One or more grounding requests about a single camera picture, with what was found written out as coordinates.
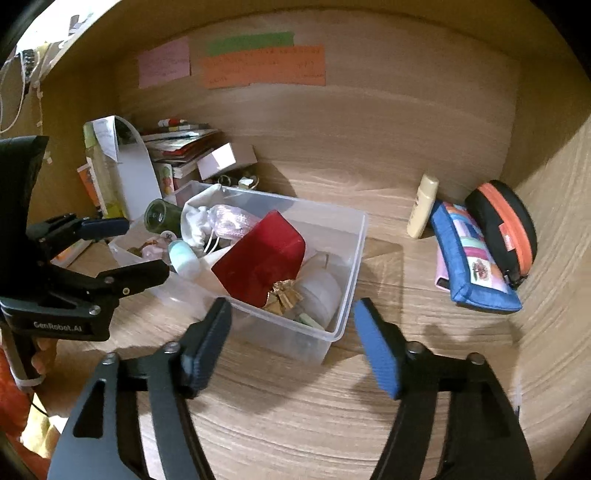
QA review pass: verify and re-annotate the blue patchwork pencil case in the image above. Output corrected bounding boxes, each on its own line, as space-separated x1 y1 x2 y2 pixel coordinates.
430 200 523 315

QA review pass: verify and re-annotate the small white box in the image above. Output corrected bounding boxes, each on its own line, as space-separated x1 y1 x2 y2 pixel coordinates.
197 142 258 182

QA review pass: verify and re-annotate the cream lotion bottle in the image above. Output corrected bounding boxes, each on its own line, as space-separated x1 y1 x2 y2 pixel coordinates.
406 174 440 239

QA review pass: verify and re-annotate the clear plastic storage box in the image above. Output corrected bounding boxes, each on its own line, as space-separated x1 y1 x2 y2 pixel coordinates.
108 180 369 365

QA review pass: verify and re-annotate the black orange zip case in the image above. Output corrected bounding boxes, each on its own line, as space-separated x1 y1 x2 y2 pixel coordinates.
464 180 539 291

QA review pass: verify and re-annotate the teal tube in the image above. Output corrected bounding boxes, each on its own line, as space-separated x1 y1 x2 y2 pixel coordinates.
167 240 200 280

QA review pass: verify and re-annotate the pink paper note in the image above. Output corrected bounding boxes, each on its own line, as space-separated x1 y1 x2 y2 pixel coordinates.
139 38 191 89

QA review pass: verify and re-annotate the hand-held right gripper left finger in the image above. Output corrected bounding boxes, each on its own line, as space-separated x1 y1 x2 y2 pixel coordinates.
47 296 233 480

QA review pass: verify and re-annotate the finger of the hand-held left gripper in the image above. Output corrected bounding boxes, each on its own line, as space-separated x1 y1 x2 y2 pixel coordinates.
28 215 130 252
54 258 170 315

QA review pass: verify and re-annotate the white paper receipt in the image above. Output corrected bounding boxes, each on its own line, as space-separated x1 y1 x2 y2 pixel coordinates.
92 116 118 162

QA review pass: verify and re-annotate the stack of books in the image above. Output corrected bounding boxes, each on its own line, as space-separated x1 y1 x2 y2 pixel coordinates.
139 119 222 181

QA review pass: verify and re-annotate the pink flat pouch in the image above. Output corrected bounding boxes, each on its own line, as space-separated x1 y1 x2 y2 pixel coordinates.
434 258 452 292

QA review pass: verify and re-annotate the green glass bottle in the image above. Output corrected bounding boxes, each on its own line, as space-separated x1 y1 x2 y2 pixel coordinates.
144 198 185 236

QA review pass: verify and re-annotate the white drawstring bag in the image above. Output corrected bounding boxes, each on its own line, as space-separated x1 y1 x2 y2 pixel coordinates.
181 184 227 252

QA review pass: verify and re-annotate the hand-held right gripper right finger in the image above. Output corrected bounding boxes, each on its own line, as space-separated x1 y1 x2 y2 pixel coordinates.
353 296 536 480

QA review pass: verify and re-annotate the yellow cloth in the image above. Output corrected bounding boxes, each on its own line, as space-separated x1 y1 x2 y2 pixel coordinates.
21 406 61 455

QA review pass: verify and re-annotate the green paper note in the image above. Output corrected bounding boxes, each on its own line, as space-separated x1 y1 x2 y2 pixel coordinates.
207 31 295 57

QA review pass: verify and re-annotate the green spray bottle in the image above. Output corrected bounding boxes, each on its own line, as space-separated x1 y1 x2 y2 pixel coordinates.
83 122 125 217

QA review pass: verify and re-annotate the pink round device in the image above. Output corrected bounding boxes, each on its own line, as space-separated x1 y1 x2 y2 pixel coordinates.
139 232 175 259

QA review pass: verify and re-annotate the orange paper note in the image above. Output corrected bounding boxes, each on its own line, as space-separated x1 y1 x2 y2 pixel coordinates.
203 45 326 89

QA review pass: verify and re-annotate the person's left hand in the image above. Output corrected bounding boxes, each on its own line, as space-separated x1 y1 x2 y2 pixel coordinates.
28 339 57 378

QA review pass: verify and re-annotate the orange packet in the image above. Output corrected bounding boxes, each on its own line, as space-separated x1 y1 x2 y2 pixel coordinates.
76 164 105 213

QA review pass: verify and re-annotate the red gift box gold bow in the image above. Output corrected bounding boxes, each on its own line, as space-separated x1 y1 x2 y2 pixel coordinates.
211 210 306 319

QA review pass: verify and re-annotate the round white plastic jar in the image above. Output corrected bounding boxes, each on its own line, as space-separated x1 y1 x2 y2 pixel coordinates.
295 270 343 326

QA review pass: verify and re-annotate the white paper bag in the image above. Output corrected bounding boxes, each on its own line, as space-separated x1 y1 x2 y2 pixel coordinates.
92 115 163 220

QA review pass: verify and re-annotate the metal key bunch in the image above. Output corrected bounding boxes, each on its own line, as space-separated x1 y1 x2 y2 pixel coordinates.
215 172 262 191

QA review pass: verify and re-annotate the orange cloth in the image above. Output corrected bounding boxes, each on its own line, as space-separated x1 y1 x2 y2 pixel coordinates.
0 344 33 439

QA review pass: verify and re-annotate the pink rope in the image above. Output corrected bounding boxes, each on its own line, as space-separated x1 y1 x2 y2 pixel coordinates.
210 203 266 243

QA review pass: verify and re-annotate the white cable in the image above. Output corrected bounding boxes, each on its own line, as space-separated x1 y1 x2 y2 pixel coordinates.
0 46 51 134

